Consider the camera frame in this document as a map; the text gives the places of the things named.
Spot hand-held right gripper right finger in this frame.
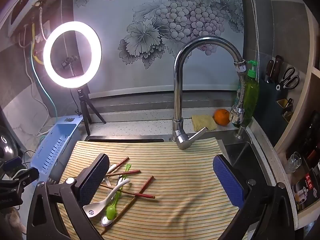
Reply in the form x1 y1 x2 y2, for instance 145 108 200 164
212 154 297 240

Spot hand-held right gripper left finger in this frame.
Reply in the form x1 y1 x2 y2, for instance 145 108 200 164
26 153 110 240

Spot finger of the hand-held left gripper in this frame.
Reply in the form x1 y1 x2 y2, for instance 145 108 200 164
0 156 23 174
0 167 40 193

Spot white plastic spork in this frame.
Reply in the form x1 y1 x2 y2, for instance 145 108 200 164
104 164 117 188

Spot white ceramic spoon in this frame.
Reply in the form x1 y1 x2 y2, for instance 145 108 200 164
83 179 131 217

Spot green plastic spoon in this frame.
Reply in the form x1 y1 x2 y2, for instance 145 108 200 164
106 191 120 219

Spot green plastic fork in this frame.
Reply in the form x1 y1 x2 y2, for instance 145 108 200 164
117 164 132 188

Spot metal spoon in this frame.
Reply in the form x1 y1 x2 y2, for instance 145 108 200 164
101 195 120 227

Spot blue plastic drain basket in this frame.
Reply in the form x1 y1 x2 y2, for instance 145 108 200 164
30 115 84 180

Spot person's left forearm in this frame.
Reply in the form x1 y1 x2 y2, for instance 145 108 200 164
0 206 27 240

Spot steel pot lid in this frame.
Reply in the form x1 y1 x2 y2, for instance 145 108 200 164
0 125 18 163

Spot yellow striped cloth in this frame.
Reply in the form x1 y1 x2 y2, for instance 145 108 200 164
58 137 250 240

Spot yellow sponge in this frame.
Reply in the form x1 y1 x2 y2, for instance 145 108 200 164
191 114 217 132

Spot small clear glass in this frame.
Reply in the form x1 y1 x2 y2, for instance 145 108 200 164
285 156 297 174
291 152 303 169

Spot orange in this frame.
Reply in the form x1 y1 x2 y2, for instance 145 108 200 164
213 109 230 126

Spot dark printed box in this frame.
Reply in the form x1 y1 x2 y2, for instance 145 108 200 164
291 166 320 210

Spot dark knife holder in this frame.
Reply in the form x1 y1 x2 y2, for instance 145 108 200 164
259 77 294 130

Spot flexible metal faucet sprayer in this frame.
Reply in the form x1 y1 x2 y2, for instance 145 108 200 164
229 60 248 125

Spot chrome faucet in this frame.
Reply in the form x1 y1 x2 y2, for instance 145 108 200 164
171 36 244 150

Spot green soap pump bottle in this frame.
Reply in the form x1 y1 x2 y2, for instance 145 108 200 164
242 59 260 127

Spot yellow holder cup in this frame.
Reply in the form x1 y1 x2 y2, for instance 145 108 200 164
276 98 294 115

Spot black phone holder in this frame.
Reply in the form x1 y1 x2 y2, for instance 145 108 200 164
61 55 78 77

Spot grape print roller blind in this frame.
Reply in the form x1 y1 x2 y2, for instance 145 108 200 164
72 0 245 100

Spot beige shelf unit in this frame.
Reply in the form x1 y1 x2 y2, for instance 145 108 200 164
272 5 320 230

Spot blue water heater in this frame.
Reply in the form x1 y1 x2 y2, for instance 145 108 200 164
7 0 60 37

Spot white cable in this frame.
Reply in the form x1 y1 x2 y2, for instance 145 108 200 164
22 47 54 137

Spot green hose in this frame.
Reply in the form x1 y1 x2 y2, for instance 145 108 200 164
30 50 57 120

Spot white ring light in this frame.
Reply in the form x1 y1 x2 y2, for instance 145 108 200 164
43 21 102 89

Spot black handled scissors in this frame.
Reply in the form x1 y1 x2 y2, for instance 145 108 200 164
276 66 300 91

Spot brown handled knife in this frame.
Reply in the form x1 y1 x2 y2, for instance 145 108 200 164
271 55 284 83
264 59 275 83

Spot yellow hose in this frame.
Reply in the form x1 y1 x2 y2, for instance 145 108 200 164
30 22 43 64

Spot metal flexible hose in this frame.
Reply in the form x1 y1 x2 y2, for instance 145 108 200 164
39 5 49 40

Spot white beaded blind cord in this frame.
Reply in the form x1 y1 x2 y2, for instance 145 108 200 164
247 0 262 78

